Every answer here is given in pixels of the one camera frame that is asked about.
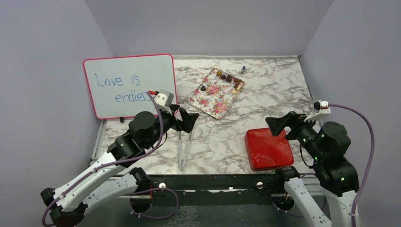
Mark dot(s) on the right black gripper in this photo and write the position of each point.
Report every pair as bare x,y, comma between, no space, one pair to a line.
293,120

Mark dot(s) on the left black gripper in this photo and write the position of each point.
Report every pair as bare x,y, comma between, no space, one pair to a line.
188,119

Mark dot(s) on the red tin lid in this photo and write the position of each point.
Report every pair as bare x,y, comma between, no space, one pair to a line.
267,152

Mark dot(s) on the metal serving tongs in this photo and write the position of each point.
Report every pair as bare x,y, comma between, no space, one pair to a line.
183,153

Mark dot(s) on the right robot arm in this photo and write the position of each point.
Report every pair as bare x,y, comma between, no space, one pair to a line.
337,176

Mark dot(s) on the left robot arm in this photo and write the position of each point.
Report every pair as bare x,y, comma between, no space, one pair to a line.
133,179

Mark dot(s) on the floral rectangular tray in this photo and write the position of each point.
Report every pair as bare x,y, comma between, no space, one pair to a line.
216,93

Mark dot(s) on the pink framed whiteboard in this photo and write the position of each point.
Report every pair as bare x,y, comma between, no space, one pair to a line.
118,85

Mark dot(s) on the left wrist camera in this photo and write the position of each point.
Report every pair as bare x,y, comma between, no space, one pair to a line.
164,100

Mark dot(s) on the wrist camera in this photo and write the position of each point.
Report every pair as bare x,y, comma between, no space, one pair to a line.
164,100
322,110

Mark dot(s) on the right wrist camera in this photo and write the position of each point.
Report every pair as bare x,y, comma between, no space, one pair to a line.
322,110

